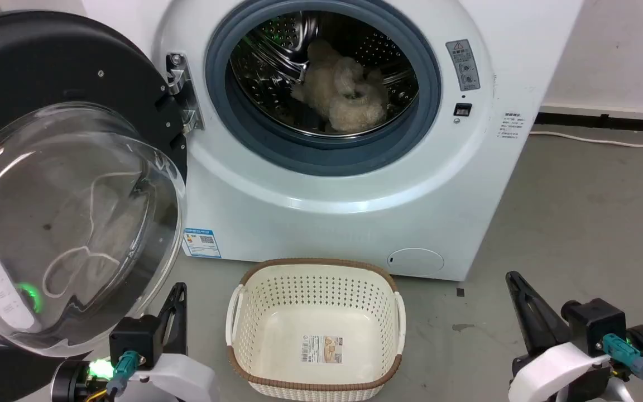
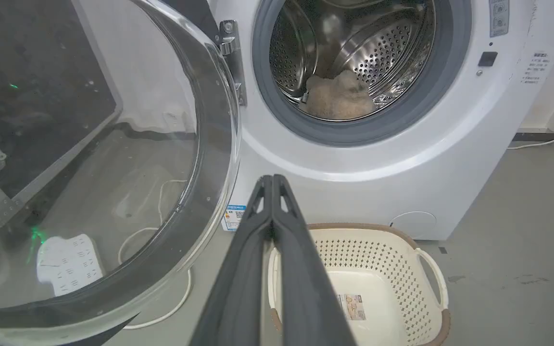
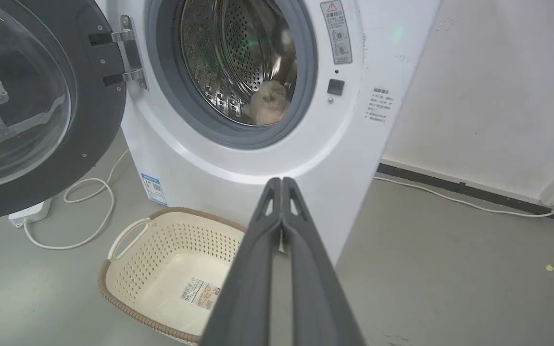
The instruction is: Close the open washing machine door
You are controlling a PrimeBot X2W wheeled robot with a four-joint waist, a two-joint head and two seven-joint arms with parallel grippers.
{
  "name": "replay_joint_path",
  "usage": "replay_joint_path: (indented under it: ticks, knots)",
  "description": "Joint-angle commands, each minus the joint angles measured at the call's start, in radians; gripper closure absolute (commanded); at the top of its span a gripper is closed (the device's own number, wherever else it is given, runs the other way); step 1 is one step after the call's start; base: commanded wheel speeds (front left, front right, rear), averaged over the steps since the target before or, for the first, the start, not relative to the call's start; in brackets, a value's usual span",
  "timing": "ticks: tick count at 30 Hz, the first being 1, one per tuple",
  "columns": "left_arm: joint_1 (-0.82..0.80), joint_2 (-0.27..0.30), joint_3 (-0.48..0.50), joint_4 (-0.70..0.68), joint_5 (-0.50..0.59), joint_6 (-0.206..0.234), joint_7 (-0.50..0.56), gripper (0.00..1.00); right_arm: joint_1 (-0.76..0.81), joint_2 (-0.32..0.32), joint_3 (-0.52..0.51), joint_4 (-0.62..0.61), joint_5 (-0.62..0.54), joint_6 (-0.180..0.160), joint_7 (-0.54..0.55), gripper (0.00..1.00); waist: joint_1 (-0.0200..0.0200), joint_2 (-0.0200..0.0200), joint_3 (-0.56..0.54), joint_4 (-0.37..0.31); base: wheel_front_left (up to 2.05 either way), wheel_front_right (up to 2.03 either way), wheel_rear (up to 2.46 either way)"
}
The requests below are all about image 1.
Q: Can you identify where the blue energy label sticker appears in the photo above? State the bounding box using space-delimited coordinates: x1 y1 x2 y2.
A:
183 227 223 259

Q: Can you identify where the black wall baseboard strip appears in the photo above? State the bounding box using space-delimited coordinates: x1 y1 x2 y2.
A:
534 112 643 135

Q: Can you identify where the grey warning label sticker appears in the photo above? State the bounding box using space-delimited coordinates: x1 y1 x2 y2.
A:
446 39 481 92

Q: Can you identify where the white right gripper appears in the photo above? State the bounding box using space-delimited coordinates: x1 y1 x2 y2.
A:
504 271 613 402

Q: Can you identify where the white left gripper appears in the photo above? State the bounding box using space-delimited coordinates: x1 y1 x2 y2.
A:
129 282 222 402

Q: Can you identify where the washer door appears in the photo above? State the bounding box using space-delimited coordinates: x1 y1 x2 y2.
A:
0 10 189 402

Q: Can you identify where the white floor cable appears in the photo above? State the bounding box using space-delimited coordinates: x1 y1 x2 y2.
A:
528 131 643 149

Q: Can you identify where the beige plush toy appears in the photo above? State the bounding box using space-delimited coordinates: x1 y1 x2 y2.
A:
290 38 390 133

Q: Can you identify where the white front-load washing machine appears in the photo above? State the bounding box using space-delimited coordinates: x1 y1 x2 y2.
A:
80 0 586 282

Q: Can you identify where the left teal connector cable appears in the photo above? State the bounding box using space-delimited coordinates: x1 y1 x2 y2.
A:
105 350 141 398

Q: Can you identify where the white perforated laundry basket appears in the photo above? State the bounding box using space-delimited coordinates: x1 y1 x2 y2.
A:
225 258 407 402

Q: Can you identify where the metal door hinge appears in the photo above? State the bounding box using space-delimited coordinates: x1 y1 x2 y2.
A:
165 52 206 135

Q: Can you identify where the right teal connector cable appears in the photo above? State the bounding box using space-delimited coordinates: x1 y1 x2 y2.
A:
602 333 643 402

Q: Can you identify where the teal connector cable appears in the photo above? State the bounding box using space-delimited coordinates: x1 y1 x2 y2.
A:
105 350 141 398
602 333 643 402

